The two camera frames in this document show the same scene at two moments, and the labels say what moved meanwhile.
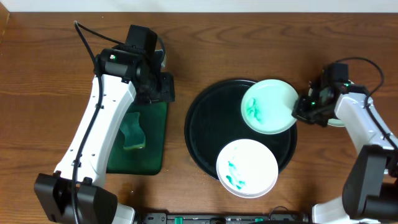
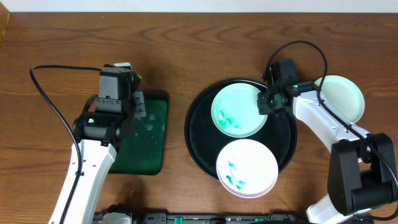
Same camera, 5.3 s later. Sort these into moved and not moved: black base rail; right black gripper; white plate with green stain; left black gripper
Moved: right black gripper; left black gripper
Not moved: black base rail; white plate with green stain
